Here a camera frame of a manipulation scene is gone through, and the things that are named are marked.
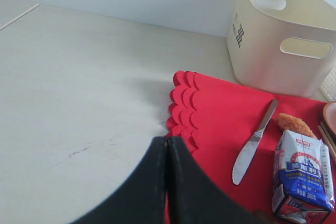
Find blue white milk carton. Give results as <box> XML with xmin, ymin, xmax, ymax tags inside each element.
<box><xmin>271</xmin><ymin>130</ymin><xmax>335</xmax><ymax>223</ymax></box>

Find wooden chopstick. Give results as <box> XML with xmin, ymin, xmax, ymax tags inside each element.
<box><xmin>318</xmin><ymin>125</ymin><xmax>336</xmax><ymax>163</ymax></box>
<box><xmin>320</xmin><ymin>122</ymin><xmax>336</xmax><ymax>151</ymax></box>

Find left wooden chopstick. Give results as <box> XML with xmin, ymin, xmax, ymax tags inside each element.
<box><xmin>318</xmin><ymin>125</ymin><xmax>336</xmax><ymax>163</ymax></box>

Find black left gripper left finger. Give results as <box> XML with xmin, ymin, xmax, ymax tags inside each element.
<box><xmin>73</xmin><ymin>136</ymin><xmax>167</xmax><ymax>223</ymax></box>

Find fried chicken nugget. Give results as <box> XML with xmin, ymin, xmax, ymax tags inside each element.
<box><xmin>275</xmin><ymin>113</ymin><xmax>317</xmax><ymax>139</ymax></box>

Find red scalloped tablecloth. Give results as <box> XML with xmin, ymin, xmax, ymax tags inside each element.
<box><xmin>167</xmin><ymin>71</ymin><xmax>325</xmax><ymax>214</ymax></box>

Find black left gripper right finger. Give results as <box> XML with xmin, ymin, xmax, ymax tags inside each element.
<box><xmin>166</xmin><ymin>137</ymin><xmax>263</xmax><ymax>223</ymax></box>

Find metal butter knife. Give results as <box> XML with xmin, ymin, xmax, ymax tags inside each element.
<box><xmin>232</xmin><ymin>100</ymin><xmax>279</xmax><ymax>185</ymax></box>

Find brown round plate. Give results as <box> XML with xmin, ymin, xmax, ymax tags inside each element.
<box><xmin>323</xmin><ymin>102</ymin><xmax>336</xmax><ymax>134</ymax></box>

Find cream plastic storage bin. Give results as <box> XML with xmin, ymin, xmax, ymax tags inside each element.
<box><xmin>227</xmin><ymin>0</ymin><xmax>335</xmax><ymax>98</ymax></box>

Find right wooden chopstick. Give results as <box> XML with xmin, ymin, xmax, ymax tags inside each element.
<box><xmin>320</xmin><ymin>122</ymin><xmax>336</xmax><ymax>151</ymax></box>

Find white perforated plastic basket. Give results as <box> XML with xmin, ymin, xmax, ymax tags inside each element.
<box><xmin>319</xmin><ymin>67</ymin><xmax>336</xmax><ymax>102</ymax></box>

